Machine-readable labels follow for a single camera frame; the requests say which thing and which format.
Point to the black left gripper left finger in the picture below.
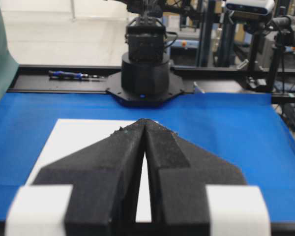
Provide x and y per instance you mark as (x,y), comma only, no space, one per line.
(92,192)

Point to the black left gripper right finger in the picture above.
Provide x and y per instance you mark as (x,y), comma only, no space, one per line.
(196,193)

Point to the white paper sheet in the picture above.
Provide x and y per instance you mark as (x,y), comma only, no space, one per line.
(71,135)

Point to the blue table cloth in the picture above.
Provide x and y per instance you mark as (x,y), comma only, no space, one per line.
(241,128)

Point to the blue handled screwdriver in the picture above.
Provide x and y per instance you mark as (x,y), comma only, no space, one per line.
(72,75)

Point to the white grey depth camera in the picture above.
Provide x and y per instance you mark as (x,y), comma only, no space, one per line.
(250,9)

